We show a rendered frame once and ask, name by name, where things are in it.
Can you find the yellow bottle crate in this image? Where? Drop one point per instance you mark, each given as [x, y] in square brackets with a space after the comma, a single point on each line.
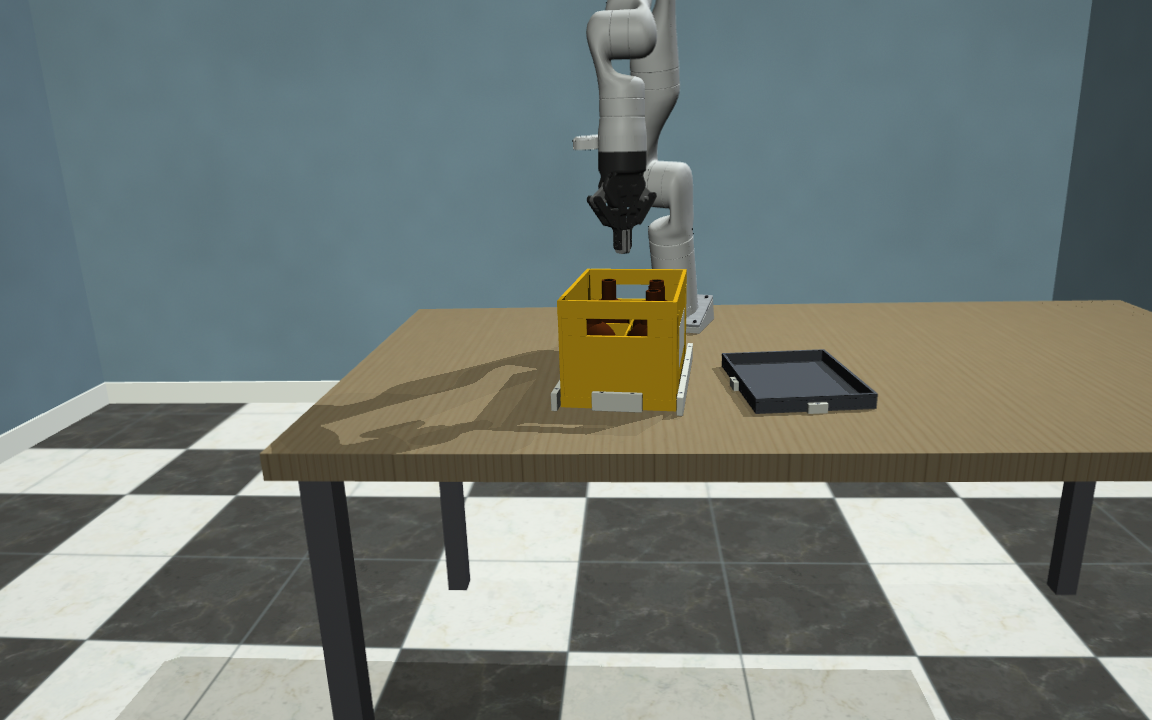
[650, 364]

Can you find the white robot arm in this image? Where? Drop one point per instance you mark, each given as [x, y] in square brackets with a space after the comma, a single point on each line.
[632, 34]

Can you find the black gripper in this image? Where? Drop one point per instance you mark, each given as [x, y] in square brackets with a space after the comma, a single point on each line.
[617, 170]

